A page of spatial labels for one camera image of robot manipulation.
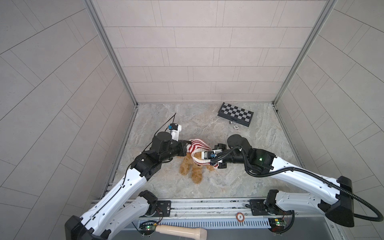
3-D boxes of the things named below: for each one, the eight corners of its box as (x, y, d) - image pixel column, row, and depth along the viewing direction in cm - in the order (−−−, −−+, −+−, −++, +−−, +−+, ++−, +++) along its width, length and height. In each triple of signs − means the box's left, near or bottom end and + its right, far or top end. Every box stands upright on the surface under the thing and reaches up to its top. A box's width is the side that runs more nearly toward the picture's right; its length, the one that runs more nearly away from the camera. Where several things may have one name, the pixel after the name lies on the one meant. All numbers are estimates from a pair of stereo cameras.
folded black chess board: (216, 115, 111) (217, 112, 108) (222, 104, 118) (223, 101, 116) (248, 127, 105) (249, 124, 102) (252, 115, 112) (253, 112, 109)
